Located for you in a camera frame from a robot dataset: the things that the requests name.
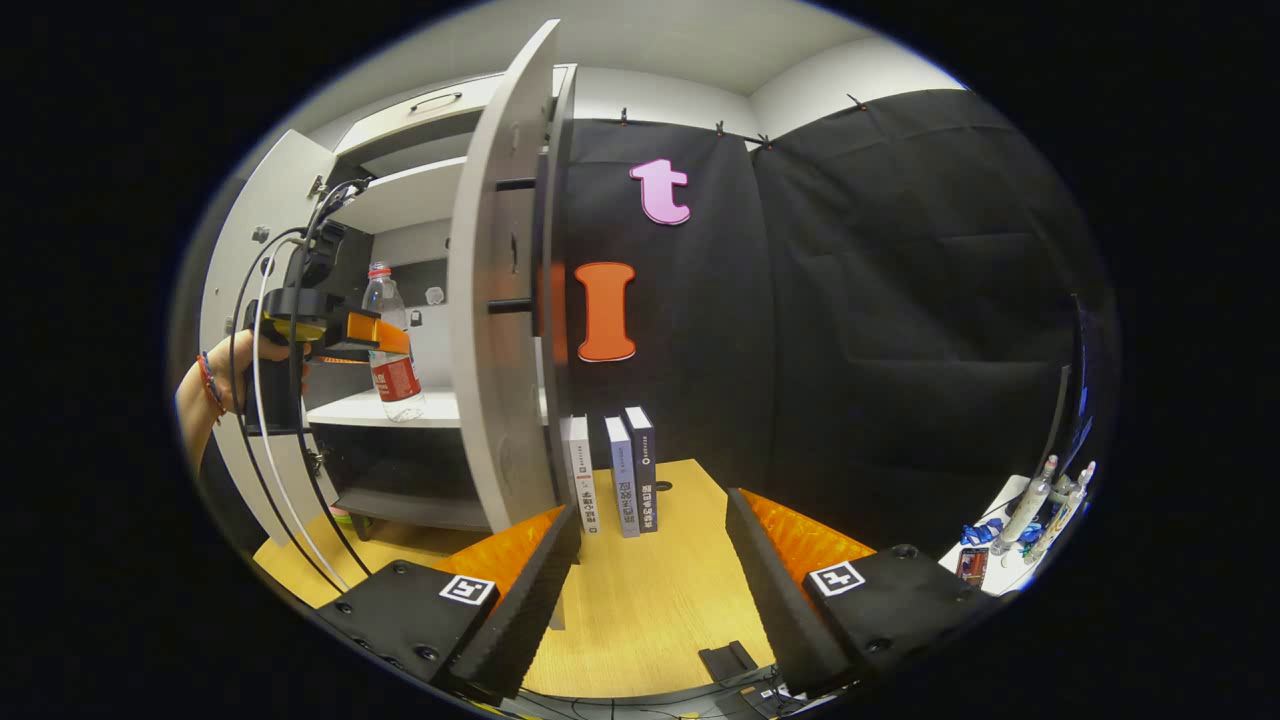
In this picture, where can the smartphone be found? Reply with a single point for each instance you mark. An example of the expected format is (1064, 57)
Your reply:
(972, 567)

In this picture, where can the white book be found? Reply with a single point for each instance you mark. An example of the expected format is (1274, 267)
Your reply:
(582, 480)

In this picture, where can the lavender book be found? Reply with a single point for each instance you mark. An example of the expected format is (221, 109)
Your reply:
(622, 485)

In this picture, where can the white side table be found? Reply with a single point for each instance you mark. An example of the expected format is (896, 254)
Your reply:
(995, 575)

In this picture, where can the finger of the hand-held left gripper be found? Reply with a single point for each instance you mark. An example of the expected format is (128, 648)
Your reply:
(345, 359)
(375, 330)

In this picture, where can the white cabinet door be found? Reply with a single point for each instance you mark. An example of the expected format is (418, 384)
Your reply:
(240, 260)
(490, 400)

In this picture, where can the small black flat object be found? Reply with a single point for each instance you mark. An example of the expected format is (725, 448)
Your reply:
(727, 660)

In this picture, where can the white cabinet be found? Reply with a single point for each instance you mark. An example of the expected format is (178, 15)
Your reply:
(400, 200)

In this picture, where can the dark purple book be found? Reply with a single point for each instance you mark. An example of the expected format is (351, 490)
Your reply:
(645, 460)

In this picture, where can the grey spray bottle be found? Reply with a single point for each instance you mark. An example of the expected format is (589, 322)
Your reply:
(1065, 510)
(1025, 505)

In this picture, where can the clear water bottle red label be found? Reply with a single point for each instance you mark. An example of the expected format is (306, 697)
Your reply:
(395, 380)

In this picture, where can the black backdrop cloth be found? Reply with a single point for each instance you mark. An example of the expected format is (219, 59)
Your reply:
(900, 330)

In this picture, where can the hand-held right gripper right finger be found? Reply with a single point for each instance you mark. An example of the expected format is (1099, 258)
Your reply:
(775, 610)

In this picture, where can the blue crumpled item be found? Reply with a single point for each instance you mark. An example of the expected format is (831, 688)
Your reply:
(980, 533)

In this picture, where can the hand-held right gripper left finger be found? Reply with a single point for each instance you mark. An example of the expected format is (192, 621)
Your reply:
(530, 620)

